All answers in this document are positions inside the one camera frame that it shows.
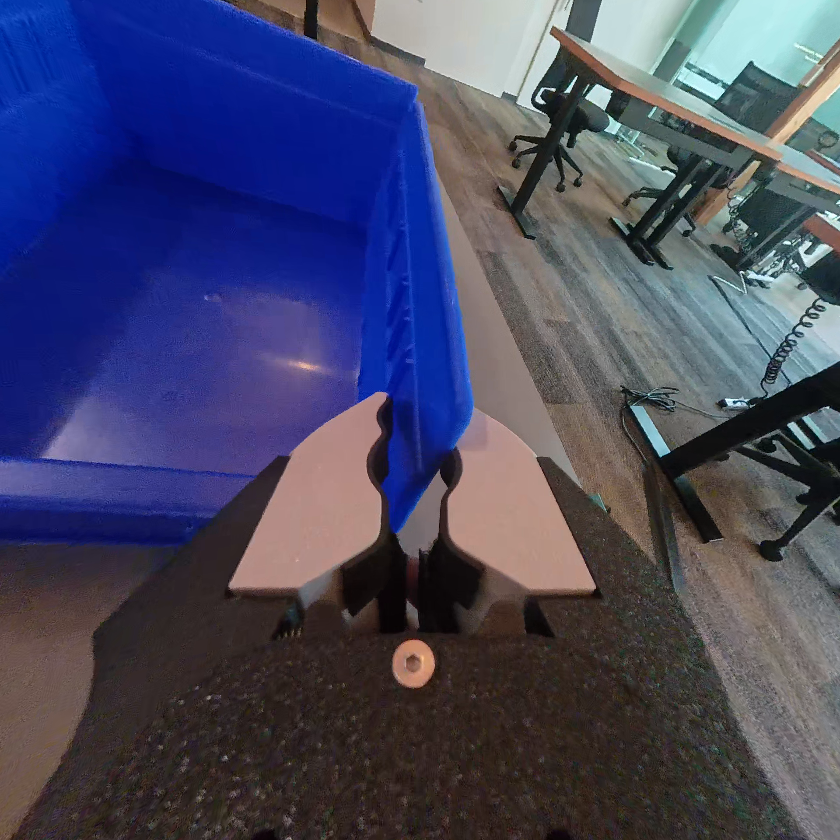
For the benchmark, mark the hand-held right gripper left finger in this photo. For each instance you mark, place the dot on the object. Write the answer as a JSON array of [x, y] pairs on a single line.
[[309, 525]]

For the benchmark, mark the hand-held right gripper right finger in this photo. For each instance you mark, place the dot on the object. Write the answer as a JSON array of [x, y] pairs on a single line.
[[519, 525]]

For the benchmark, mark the blue plastic bin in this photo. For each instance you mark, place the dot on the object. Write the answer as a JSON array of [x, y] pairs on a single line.
[[197, 328]]

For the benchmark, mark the black floor stand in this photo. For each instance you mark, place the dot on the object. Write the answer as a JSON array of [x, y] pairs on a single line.
[[735, 440]]

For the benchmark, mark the white power strip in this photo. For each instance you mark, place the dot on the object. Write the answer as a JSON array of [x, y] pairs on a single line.
[[736, 402]]

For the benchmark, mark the black chair base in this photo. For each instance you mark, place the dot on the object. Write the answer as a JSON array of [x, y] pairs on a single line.
[[801, 519]]

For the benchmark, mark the wooden office desk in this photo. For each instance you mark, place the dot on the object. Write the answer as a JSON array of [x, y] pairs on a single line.
[[656, 95], [814, 177]]

